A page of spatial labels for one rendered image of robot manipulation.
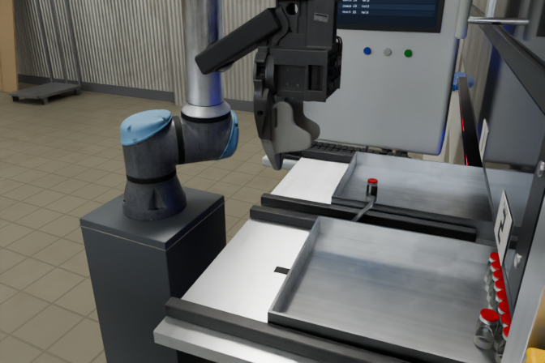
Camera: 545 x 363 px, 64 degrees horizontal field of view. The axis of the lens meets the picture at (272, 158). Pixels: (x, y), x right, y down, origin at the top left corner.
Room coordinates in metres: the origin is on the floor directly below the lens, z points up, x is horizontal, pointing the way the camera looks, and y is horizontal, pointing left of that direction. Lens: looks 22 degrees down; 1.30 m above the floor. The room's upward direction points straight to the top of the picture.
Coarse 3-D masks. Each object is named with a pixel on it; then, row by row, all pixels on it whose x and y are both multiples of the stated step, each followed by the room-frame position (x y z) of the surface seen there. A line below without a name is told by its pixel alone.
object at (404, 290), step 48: (336, 240) 0.65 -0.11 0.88; (384, 240) 0.63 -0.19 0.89; (432, 240) 0.61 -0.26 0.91; (288, 288) 0.50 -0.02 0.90; (336, 288) 0.52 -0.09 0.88; (384, 288) 0.52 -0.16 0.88; (432, 288) 0.52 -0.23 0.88; (480, 288) 0.52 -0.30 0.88; (336, 336) 0.40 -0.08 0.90; (384, 336) 0.42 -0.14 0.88; (432, 336) 0.42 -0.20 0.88
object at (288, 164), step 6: (342, 144) 1.36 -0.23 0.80; (348, 144) 1.36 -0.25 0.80; (354, 144) 1.36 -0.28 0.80; (264, 156) 1.24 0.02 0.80; (408, 156) 1.23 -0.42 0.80; (264, 162) 1.22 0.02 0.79; (288, 162) 1.20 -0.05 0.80; (294, 162) 1.19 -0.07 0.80; (282, 168) 1.20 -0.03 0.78; (288, 168) 1.19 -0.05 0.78
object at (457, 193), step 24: (360, 168) 0.97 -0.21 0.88; (384, 168) 0.96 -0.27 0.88; (408, 168) 0.95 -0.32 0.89; (432, 168) 0.93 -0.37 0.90; (456, 168) 0.91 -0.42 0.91; (480, 168) 0.89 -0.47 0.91; (336, 192) 0.77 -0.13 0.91; (360, 192) 0.83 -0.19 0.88; (384, 192) 0.83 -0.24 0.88; (408, 192) 0.83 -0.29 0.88; (432, 192) 0.83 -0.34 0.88; (456, 192) 0.83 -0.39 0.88; (480, 192) 0.83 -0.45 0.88; (408, 216) 0.70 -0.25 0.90; (432, 216) 0.68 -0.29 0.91; (456, 216) 0.67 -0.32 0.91; (480, 216) 0.73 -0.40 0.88
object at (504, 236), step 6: (504, 198) 0.48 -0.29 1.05; (504, 204) 0.47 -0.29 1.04; (504, 210) 0.46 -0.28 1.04; (498, 216) 0.49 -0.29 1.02; (510, 216) 0.43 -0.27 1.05; (498, 222) 0.49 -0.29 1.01; (504, 222) 0.45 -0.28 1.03; (510, 222) 0.42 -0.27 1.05; (498, 228) 0.48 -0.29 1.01; (504, 228) 0.44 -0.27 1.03; (504, 234) 0.44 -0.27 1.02; (498, 240) 0.46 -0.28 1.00; (504, 240) 0.43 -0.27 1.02; (498, 246) 0.46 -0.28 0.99; (504, 246) 0.42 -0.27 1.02; (498, 252) 0.45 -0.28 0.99
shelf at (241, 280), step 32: (320, 160) 1.02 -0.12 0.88; (288, 192) 0.84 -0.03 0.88; (320, 192) 0.84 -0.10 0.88; (256, 224) 0.70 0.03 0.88; (224, 256) 0.60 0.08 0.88; (256, 256) 0.60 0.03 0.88; (288, 256) 0.60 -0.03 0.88; (192, 288) 0.52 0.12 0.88; (224, 288) 0.52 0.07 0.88; (256, 288) 0.52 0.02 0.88; (192, 352) 0.41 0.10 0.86; (224, 352) 0.40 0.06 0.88; (256, 352) 0.40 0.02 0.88; (288, 352) 0.40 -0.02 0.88
